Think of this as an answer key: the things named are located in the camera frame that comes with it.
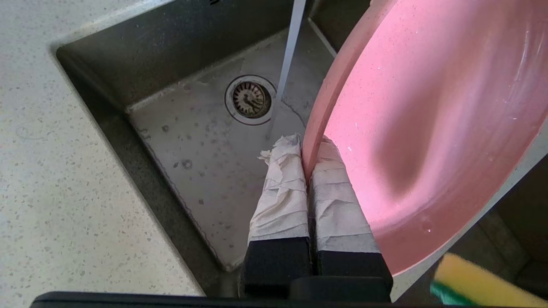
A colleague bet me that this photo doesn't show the stainless steel sink basin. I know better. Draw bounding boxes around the stainless steel sink basin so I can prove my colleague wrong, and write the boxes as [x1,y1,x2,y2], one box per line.
[56,0,373,296]

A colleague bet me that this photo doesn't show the round metal drain strainer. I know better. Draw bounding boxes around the round metal drain strainer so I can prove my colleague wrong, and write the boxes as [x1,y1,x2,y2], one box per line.
[225,75,278,126]

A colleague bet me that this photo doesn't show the yellow green sponge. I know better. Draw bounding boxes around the yellow green sponge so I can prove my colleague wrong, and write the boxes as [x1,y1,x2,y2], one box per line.
[430,252,548,306]

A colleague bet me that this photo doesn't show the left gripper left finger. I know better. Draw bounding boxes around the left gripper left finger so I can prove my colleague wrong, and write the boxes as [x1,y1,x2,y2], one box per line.
[238,133,312,299]

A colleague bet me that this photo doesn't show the running water stream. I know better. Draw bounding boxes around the running water stream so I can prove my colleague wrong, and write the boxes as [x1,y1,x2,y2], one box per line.
[265,0,307,139]

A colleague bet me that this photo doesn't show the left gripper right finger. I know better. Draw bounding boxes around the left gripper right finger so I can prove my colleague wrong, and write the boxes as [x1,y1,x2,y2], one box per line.
[309,137,393,300]

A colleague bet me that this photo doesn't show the pink plate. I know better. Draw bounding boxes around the pink plate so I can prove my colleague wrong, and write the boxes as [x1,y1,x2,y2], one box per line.
[302,0,548,276]

